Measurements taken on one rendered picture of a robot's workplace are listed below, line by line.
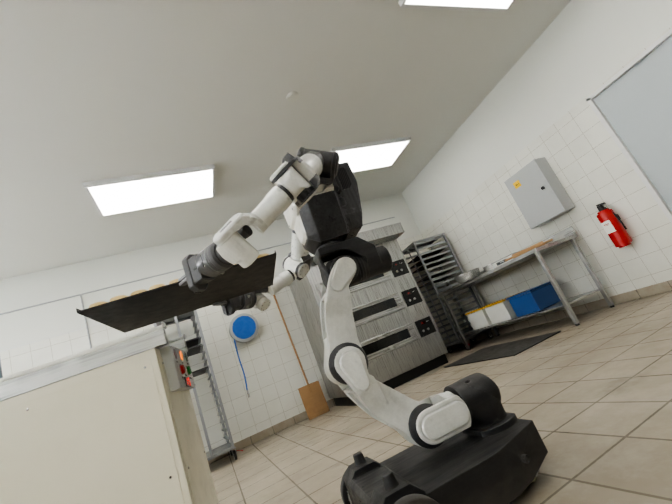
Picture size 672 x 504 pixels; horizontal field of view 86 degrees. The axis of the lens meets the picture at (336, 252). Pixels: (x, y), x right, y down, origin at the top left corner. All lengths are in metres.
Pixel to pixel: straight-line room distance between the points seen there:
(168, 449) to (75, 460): 0.23
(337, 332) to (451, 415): 0.48
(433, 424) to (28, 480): 1.17
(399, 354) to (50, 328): 4.37
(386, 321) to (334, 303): 3.58
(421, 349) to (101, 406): 4.24
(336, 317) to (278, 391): 4.10
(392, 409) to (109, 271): 4.93
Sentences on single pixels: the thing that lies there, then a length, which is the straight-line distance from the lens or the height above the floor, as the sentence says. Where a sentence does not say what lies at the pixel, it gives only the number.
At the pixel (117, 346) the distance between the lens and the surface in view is 1.31.
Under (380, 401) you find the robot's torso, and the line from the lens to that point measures 1.36.
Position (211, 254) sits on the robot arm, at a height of 0.99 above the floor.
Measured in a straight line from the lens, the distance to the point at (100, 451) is 1.30.
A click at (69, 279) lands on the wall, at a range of 5.90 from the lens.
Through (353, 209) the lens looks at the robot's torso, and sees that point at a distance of 1.47.
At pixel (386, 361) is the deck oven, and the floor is 0.33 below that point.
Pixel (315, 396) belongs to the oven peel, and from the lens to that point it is 5.23.
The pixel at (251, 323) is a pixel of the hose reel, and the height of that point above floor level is 1.47.
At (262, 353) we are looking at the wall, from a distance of 5.41.
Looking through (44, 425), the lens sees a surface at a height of 0.73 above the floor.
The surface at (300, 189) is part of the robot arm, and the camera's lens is 1.09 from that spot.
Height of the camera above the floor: 0.61
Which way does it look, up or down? 15 degrees up
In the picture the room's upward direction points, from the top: 22 degrees counter-clockwise
